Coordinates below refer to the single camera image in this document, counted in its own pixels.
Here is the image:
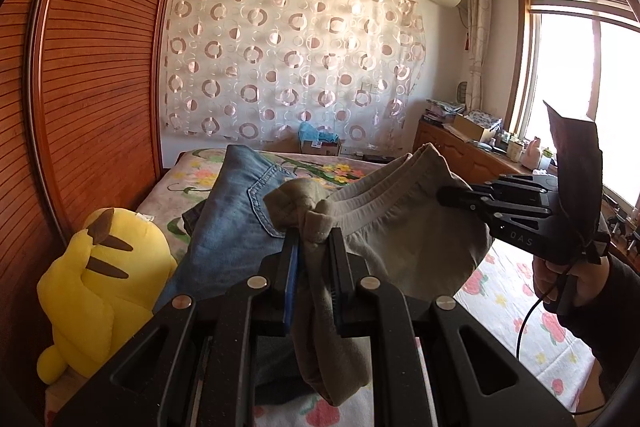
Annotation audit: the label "grey-green shorts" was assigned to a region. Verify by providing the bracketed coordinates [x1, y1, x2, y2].
[264, 144, 491, 407]

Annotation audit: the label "person's right hand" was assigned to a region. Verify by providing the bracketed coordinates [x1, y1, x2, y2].
[530, 253, 612, 308]

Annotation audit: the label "pink bottle on cabinet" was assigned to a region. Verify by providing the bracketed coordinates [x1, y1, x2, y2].
[521, 136, 541, 171]

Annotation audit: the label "white mug on cabinet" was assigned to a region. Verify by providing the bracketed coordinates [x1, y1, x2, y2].
[506, 139, 524, 162]

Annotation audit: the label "wooden side cabinet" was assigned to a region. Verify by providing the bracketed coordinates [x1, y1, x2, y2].
[413, 120, 624, 259]

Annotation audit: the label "folded blue jeans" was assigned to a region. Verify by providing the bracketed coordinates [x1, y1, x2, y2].
[152, 143, 302, 403]

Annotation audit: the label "cardboard box on cabinet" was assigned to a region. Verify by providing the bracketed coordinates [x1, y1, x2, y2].
[452, 115, 497, 143]

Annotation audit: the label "floral white bed sheet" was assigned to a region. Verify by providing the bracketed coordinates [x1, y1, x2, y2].
[254, 242, 603, 426]

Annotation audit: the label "blue item behind bed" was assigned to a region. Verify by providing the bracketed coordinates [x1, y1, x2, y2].
[298, 121, 342, 156]

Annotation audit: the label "circle pattern sheer curtain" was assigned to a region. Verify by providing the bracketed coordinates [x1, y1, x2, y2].
[160, 0, 426, 154]

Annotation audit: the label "yellow plush toy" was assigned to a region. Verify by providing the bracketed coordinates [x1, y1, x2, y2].
[37, 207, 177, 385]

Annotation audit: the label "beige window curtain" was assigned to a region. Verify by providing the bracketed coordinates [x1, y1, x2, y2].
[465, 0, 492, 110]

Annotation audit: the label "wooden louvered wardrobe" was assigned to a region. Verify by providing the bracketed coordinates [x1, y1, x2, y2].
[1, 0, 167, 425]

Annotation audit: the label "black cable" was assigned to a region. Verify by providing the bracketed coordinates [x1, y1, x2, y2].
[514, 263, 609, 417]

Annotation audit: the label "window with wooden frame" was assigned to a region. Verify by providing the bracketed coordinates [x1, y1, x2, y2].
[506, 0, 639, 210]

